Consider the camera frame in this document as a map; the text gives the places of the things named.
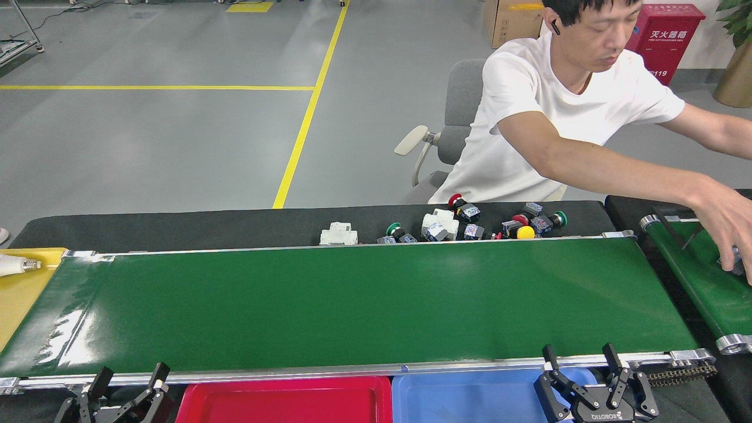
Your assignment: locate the narrow green conveyor belt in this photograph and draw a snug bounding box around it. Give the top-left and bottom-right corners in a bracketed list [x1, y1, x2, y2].
[639, 213, 752, 355]

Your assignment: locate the white circuit breaker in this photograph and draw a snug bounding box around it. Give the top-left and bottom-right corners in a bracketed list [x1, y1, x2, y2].
[421, 208, 460, 241]
[320, 221, 358, 246]

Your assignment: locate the potted plant gold pot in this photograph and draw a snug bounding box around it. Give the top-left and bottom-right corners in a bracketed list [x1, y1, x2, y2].
[713, 0, 752, 109]

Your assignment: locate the blue plastic bin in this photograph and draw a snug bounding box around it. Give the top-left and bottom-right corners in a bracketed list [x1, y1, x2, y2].
[391, 368, 601, 423]

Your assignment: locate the brown cardboard box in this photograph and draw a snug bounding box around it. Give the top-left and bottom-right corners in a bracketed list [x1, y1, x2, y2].
[484, 0, 546, 49]

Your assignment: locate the long green conveyor belt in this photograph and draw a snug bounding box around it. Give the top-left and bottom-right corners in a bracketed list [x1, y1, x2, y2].
[0, 231, 717, 395]

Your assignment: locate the white light bulb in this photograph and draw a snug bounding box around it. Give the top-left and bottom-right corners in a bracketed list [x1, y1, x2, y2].
[0, 254, 42, 278]

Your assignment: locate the red plastic bin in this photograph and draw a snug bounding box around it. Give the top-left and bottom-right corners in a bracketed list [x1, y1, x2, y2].
[175, 376, 393, 423]

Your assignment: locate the red push button switch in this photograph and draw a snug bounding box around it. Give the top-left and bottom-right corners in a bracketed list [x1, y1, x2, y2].
[501, 214, 531, 239]
[464, 223, 503, 241]

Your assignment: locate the green mushroom button switch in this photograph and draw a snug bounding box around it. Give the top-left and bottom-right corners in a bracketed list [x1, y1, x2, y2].
[531, 210, 568, 236]

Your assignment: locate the person's right hand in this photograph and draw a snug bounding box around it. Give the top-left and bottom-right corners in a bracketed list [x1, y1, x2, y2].
[693, 179, 752, 287]

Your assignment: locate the conveyor drive chain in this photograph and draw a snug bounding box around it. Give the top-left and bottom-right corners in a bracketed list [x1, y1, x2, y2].
[646, 362, 719, 388]

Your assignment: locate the metal frame rack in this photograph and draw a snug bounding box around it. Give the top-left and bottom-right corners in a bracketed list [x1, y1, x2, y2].
[0, 0, 45, 65]

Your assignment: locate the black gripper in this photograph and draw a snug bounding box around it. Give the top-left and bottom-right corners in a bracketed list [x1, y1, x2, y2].
[533, 343, 660, 423]

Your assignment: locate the red fire extinguisher box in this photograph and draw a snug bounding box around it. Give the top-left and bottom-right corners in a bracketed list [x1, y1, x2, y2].
[625, 3, 706, 86]

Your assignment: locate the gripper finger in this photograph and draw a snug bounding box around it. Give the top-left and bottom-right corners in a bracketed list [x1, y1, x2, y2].
[97, 362, 171, 423]
[54, 367, 114, 423]

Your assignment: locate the grey office chair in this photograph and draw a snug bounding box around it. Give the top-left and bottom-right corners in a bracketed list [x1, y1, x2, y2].
[394, 59, 488, 204]

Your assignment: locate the person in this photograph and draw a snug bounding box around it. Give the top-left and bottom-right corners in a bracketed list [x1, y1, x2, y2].
[429, 0, 752, 288]

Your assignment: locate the black guide frame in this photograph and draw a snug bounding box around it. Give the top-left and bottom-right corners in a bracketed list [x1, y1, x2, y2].
[652, 206, 704, 250]

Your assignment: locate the red mushroom button switch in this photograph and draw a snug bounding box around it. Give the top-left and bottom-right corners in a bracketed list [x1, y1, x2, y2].
[448, 193, 482, 224]

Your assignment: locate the yellow plastic tray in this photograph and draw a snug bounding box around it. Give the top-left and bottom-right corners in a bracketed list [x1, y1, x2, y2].
[0, 247, 68, 353]

